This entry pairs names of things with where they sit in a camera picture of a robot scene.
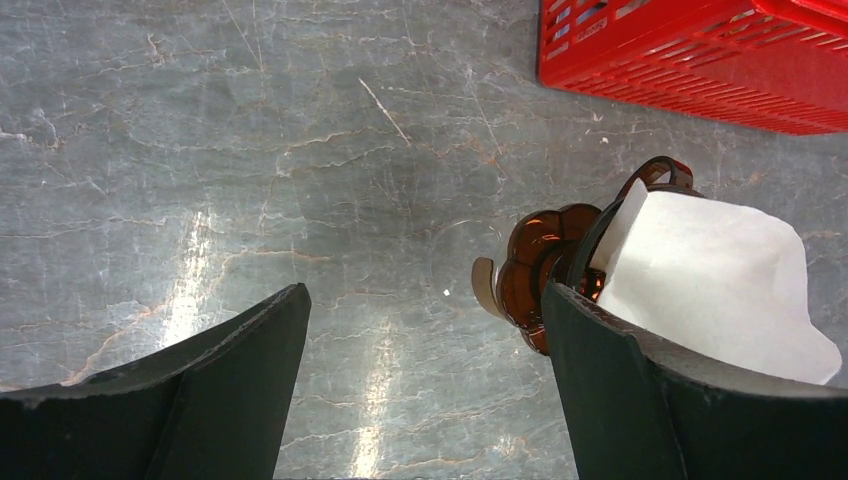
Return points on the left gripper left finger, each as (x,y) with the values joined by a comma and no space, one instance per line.
(213,406)

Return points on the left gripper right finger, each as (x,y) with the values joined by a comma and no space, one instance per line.
(638,406)

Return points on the brown transparent dripper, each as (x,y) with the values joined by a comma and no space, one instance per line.
(558,245)

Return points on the small glass beaker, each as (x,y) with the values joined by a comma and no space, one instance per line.
(452,253)

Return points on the red plastic basket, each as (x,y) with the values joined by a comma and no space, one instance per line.
(779,66)

